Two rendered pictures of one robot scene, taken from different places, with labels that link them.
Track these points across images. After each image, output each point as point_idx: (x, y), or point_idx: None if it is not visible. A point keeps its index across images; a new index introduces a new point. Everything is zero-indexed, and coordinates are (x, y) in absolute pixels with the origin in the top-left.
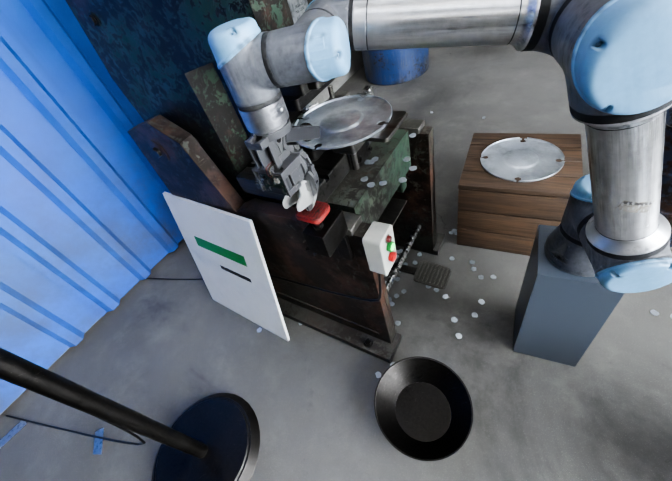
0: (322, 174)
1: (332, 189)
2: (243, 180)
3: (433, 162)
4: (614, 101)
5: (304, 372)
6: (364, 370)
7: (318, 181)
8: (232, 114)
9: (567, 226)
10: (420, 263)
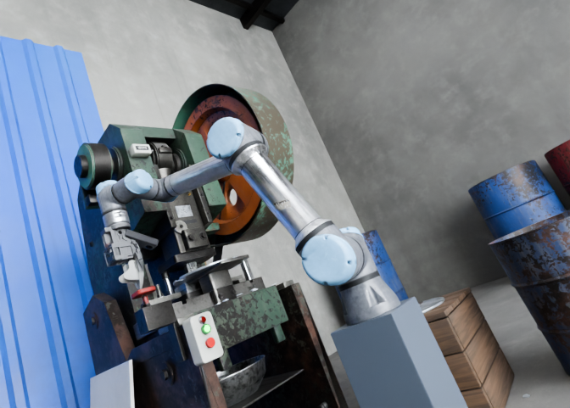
0: (183, 300)
1: (189, 312)
2: (136, 325)
3: (310, 315)
4: (219, 151)
5: None
6: None
7: (142, 260)
8: (146, 284)
9: None
10: None
